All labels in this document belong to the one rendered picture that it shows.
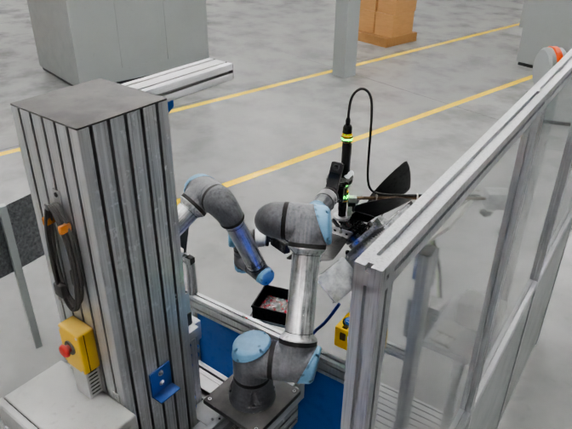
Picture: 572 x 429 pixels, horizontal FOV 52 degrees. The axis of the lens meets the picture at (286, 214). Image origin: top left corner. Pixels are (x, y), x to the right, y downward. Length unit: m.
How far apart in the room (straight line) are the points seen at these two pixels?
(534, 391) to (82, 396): 2.61
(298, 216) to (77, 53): 6.57
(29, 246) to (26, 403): 1.90
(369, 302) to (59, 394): 1.19
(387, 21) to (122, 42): 4.44
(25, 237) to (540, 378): 3.02
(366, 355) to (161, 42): 7.91
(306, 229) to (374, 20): 9.01
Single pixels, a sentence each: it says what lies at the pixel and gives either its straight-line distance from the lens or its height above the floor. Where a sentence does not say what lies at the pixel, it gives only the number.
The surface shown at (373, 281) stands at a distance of 0.77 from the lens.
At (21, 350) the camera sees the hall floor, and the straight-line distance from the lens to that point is 3.95.
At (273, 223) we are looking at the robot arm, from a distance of 1.74.
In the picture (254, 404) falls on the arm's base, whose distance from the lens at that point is 1.92.
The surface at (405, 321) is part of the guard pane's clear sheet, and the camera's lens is 1.00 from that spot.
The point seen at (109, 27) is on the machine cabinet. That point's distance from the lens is 8.21.
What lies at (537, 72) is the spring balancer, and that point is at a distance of 2.40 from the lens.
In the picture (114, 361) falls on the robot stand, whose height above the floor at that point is 1.39.
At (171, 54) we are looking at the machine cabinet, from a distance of 8.70.
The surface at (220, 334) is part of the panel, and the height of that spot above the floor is 0.70.
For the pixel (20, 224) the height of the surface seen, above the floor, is 0.81.
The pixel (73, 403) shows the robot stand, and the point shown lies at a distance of 1.78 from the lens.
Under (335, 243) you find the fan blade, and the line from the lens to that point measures 2.39.
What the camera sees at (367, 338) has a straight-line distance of 0.83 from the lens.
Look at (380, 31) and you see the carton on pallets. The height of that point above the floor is 0.22.
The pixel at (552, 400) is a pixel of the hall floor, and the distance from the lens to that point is 3.69.
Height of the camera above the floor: 2.48
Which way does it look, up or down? 30 degrees down
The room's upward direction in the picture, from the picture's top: 1 degrees clockwise
